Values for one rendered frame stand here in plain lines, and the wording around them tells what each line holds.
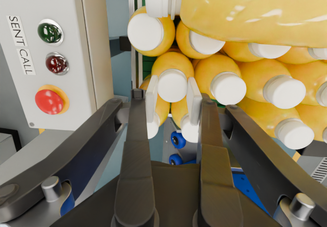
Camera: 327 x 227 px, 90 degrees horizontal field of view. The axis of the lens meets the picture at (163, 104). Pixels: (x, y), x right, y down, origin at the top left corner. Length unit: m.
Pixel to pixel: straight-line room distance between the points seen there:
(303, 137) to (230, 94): 0.13
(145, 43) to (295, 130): 0.23
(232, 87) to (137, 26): 0.13
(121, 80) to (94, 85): 1.16
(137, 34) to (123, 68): 1.19
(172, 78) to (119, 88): 1.25
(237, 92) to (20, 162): 0.85
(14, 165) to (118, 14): 1.05
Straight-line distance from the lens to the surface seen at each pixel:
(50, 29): 0.23
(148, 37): 0.20
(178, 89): 0.21
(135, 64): 0.33
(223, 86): 0.22
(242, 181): 0.45
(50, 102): 0.26
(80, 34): 0.23
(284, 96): 0.25
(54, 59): 0.24
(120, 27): 1.35
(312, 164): 2.27
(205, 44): 0.20
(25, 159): 0.92
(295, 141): 0.30
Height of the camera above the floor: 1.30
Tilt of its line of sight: 66 degrees down
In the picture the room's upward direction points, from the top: 173 degrees counter-clockwise
